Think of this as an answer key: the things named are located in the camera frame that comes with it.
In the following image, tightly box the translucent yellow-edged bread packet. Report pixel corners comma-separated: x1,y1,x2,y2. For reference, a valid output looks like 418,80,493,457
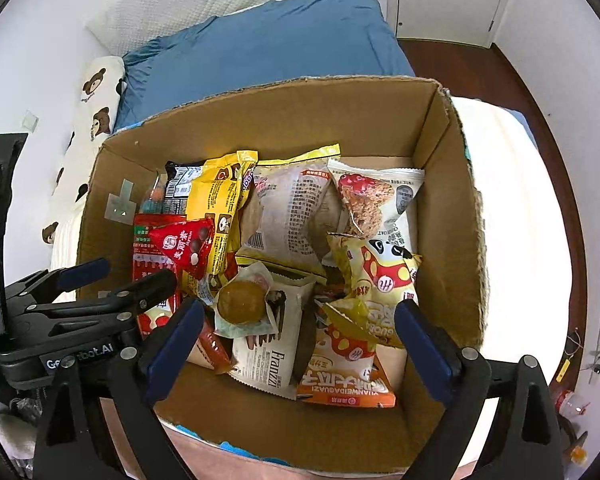
235,144,342,281

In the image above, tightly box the black snack packet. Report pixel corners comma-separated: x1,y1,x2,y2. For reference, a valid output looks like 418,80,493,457
162,161,208,216

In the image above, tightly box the orange seed packet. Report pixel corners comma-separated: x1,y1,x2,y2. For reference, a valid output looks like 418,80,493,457
296,327,398,408

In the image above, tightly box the orange snack packet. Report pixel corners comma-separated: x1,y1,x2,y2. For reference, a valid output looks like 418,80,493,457
186,316,235,377

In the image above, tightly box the blue pillow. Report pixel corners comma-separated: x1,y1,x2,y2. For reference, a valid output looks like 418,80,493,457
112,0,416,133

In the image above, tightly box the small red chocolate packet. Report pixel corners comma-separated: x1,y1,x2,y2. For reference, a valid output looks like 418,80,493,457
147,217,216,281

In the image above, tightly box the white oat snack packet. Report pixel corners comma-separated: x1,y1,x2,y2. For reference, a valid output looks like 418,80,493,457
326,158,426,256

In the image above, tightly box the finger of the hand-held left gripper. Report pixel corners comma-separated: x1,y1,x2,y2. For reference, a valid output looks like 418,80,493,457
4,258,112,311
27,269,177,333

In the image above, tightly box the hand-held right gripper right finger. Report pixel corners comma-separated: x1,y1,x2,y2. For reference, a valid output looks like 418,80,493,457
394,300,566,480

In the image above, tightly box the brown cardboard box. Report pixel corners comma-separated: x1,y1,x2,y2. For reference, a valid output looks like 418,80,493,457
75,76,490,476

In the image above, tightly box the cream wafer packet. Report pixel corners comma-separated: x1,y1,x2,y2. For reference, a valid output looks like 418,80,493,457
227,267,317,401

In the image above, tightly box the bear print pillow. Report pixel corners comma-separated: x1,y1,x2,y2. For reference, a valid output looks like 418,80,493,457
40,55,128,246

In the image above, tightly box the crumpled clear plastic bag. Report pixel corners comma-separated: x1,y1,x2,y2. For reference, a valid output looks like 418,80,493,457
0,395,43,476

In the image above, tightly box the red and white snack packet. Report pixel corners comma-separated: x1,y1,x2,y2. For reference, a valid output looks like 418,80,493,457
131,212,183,338

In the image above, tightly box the yellow red-spotted snack packet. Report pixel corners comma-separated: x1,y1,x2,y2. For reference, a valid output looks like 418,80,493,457
326,232,423,348

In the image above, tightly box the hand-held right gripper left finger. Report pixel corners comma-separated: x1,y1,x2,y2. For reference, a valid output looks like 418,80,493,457
32,297,207,480

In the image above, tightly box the clear colourful candy packet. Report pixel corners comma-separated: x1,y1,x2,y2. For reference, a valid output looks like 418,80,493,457
139,170,168,215

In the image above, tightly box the round pastry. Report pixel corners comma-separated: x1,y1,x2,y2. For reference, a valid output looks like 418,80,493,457
214,261,281,340

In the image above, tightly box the yellow clear-edged snack packet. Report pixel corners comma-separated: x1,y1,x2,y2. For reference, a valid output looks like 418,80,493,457
314,296,381,348

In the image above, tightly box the yellow chocolate snack packet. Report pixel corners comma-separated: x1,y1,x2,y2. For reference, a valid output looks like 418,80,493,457
177,150,258,306

